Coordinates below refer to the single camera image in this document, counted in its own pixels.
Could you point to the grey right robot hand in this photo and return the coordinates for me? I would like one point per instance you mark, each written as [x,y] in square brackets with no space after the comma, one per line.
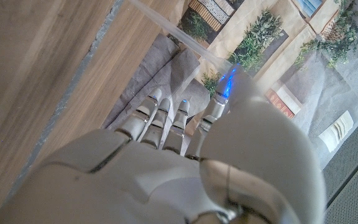
[154,174]

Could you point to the grey tape outline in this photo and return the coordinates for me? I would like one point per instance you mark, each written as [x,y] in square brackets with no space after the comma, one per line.
[73,83]

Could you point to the printed fabric backdrop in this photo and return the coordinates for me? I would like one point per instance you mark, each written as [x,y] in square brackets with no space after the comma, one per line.
[259,31]

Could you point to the clear plastic pipette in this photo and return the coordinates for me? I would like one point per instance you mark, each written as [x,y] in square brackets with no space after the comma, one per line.
[182,35]

